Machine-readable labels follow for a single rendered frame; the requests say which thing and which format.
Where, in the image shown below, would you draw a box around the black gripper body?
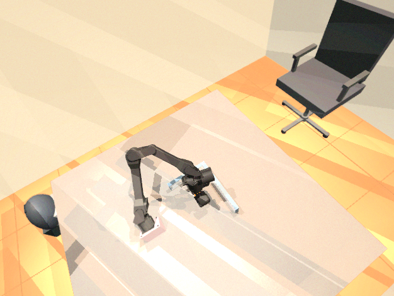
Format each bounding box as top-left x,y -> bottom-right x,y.
188,184 -> 210,207

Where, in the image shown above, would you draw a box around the low clear corner walls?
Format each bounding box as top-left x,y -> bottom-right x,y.
170,166 -> 235,212

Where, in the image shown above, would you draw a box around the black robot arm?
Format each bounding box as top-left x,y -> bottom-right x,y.
125,144 -> 215,235

